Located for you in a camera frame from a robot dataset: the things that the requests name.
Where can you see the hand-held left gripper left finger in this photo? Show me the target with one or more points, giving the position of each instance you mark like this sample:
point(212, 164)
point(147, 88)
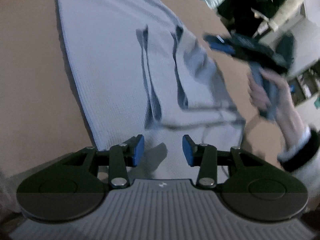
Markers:
point(138, 151)

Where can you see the person's right hand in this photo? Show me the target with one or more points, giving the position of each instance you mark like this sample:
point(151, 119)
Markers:
point(287, 110)

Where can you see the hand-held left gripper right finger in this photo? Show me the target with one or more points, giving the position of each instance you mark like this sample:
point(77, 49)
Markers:
point(188, 151)

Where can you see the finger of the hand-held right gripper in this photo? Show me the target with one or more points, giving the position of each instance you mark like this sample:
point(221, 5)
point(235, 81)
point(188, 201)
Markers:
point(222, 48)

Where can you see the white shelf unit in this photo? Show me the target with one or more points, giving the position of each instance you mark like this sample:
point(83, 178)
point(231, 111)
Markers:
point(306, 35)

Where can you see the grey-blue knit garment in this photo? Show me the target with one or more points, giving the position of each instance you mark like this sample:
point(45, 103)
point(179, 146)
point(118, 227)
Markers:
point(112, 55)

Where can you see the person's right forearm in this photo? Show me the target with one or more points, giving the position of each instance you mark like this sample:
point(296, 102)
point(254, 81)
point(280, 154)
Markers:
point(302, 152)

